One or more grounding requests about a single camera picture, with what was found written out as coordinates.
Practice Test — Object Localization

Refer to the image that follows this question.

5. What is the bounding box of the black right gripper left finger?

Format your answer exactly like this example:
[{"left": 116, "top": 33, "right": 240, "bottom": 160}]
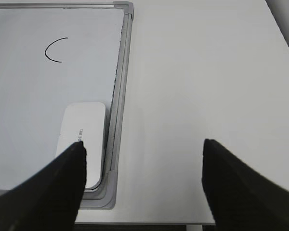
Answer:
[{"left": 0, "top": 141, "right": 86, "bottom": 231}]

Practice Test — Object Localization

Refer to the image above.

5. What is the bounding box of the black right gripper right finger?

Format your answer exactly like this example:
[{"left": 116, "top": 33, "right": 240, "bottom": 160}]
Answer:
[{"left": 201, "top": 139, "right": 289, "bottom": 231}]

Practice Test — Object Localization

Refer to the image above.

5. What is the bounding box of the white rectangular whiteboard eraser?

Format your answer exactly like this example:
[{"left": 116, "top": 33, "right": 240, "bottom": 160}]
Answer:
[{"left": 55, "top": 102, "right": 106, "bottom": 190}]

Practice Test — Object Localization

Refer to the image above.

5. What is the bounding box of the white whiteboard with aluminium frame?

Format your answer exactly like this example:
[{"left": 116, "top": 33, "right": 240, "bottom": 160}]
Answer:
[{"left": 0, "top": 1, "right": 134, "bottom": 210}]

